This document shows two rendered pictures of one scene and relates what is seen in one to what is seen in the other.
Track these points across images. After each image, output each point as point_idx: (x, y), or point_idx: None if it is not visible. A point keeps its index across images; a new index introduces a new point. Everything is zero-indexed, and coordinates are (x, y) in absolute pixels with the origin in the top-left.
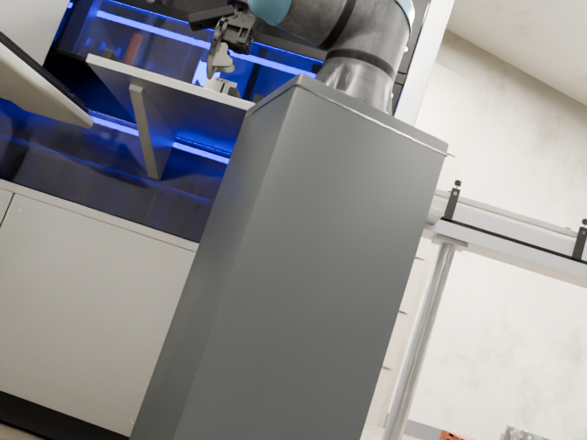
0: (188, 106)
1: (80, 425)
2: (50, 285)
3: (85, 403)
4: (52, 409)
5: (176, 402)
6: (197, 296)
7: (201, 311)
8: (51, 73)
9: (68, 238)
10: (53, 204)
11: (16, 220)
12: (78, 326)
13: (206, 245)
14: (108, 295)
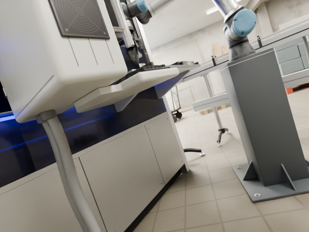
0: None
1: None
2: (119, 174)
3: (151, 193)
4: None
5: (288, 128)
6: (265, 110)
7: (275, 110)
8: None
9: (111, 154)
10: (97, 147)
11: (89, 166)
12: (135, 176)
13: (250, 101)
14: (134, 159)
